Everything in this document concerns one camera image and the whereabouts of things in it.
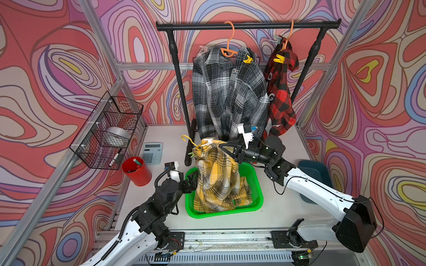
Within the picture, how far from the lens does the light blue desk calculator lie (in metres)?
1.01

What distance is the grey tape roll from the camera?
72cm

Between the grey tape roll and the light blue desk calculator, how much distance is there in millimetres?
263

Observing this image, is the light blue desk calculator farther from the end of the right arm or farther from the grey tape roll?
the end of the right arm

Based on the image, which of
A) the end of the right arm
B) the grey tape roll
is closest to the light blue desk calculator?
the grey tape roll
